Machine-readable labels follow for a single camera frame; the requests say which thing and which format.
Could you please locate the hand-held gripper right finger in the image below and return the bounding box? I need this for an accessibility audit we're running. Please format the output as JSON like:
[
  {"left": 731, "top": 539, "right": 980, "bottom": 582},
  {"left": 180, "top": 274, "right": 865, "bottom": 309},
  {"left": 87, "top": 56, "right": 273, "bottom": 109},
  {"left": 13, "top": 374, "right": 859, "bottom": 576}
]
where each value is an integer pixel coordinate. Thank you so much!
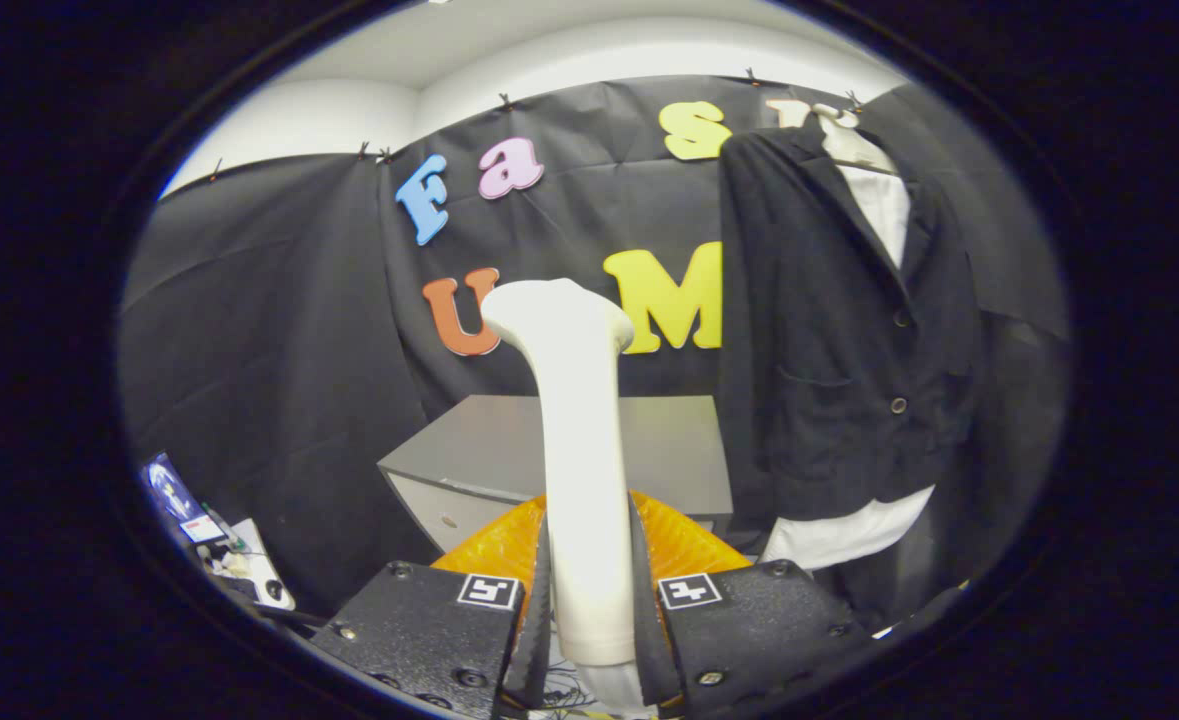
[{"left": 629, "top": 490, "right": 870, "bottom": 719}]

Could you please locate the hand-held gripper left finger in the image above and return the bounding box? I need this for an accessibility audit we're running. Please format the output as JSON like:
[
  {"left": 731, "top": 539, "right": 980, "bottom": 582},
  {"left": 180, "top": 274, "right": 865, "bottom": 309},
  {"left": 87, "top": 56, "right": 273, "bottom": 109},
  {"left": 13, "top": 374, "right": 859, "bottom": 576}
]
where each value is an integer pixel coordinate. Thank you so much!
[{"left": 309, "top": 492, "right": 555, "bottom": 719}]

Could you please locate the black suit jacket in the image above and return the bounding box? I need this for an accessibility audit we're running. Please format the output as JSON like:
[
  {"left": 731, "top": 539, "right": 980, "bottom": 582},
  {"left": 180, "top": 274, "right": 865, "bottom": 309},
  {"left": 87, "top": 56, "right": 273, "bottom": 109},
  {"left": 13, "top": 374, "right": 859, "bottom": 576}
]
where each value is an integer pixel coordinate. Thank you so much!
[{"left": 717, "top": 125, "right": 985, "bottom": 526}]

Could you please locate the black backdrop cloth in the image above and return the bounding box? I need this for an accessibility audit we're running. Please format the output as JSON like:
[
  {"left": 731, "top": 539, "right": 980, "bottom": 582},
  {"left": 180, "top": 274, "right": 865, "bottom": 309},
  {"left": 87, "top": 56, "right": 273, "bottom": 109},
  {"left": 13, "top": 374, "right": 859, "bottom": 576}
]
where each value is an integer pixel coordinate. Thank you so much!
[{"left": 119, "top": 75, "right": 1070, "bottom": 641}]

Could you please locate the lit display screen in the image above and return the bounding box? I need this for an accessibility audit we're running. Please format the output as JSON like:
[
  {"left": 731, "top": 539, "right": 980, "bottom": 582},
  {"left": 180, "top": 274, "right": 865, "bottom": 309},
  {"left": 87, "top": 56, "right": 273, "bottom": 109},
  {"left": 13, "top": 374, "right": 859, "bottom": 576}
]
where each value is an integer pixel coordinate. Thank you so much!
[{"left": 141, "top": 452, "right": 225, "bottom": 546}]

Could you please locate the grey drawer cabinet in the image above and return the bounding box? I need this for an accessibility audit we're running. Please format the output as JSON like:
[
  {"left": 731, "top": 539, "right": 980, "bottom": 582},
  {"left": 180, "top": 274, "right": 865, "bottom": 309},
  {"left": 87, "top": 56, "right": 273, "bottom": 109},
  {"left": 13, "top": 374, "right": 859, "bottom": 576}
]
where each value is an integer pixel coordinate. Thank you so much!
[{"left": 377, "top": 394, "right": 735, "bottom": 556}]

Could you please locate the white handheld device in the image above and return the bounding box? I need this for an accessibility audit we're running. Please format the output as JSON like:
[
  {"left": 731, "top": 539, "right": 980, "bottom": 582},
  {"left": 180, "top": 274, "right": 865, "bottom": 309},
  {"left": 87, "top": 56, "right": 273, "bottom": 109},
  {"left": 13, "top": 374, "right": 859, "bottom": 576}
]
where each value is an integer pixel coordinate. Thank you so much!
[{"left": 204, "top": 517, "right": 297, "bottom": 611}]

